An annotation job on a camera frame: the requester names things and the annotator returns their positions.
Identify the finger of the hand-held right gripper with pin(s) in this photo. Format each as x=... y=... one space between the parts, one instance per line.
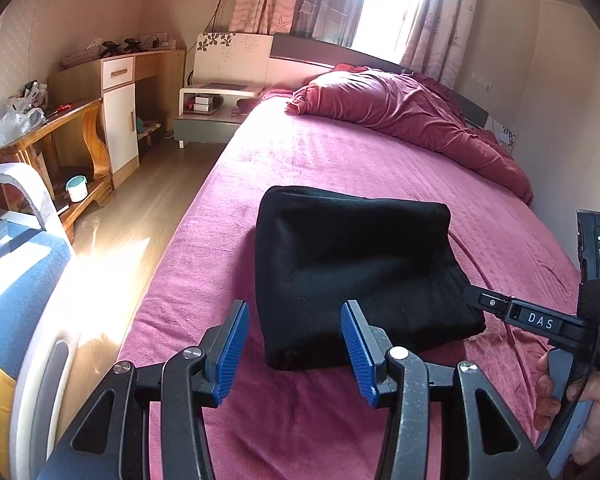
x=487 y=302

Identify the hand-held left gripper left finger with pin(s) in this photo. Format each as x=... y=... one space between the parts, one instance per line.
x=230 y=350

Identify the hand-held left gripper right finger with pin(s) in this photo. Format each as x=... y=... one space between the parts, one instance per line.
x=355 y=350

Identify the black pants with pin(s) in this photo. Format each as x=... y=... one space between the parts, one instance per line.
x=355 y=260

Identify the bed with pink sheet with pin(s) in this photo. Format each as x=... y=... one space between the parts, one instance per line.
x=330 y=160

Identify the red duvet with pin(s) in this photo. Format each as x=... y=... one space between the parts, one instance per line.
x=405 y=105

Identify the white teal pot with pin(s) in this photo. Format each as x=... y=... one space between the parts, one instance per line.
x=77 y=190

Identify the small boxes on nightstand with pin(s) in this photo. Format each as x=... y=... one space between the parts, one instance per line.
x=204 y=103

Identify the wooden side table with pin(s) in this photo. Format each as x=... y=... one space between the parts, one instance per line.
x=90 y=135

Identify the wooden desk with white drawers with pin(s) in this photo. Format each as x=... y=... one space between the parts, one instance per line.
x=120 y=110

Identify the pale floral curtain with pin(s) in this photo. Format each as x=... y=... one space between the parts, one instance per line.
x=440 y=20

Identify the red screwdriver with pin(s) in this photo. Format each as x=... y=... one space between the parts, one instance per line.
x=62 y=107

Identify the white floral nightstand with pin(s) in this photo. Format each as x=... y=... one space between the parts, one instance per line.
x=230 y=52

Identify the dark bed headboard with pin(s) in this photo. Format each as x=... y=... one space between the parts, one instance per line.
x=300 y=52

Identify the clear plastic bag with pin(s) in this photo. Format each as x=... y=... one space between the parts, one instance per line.
x=15 y=117

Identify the black charger on desk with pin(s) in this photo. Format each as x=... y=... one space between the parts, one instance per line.
x=155 y=41

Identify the black desk gadget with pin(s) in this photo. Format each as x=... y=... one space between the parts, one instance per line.
x=131 y=45
x=111 y=49

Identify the grey power strip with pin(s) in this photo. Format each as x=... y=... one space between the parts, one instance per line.
x=80 y=57

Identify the grey patterned curtain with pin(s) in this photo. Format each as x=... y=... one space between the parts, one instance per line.
x=330 y=0

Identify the wall switch panel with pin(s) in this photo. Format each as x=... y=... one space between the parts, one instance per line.
x=481 y=81

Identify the blue chair with white frame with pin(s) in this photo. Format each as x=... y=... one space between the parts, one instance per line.
x=10 y=270

